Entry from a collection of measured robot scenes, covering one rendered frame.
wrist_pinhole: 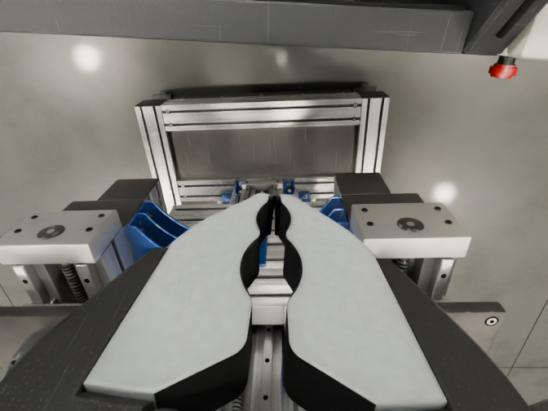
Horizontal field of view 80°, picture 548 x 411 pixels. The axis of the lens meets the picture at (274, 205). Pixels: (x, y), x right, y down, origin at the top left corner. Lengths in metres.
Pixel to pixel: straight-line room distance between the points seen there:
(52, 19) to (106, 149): 1.20
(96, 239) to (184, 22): 0.30
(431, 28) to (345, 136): 0.83
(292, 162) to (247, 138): 0.19
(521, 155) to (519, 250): 0.54
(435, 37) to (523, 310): 2.11
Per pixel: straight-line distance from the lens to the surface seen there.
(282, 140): 1.19
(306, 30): 0.39
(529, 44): 0.43
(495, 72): 0.62
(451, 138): 1.57
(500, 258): 2.05
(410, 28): 0.41
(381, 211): 0.50
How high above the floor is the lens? 1.33
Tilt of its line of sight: 59 degrees down
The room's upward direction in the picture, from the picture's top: 177 degrees counter-clockwise
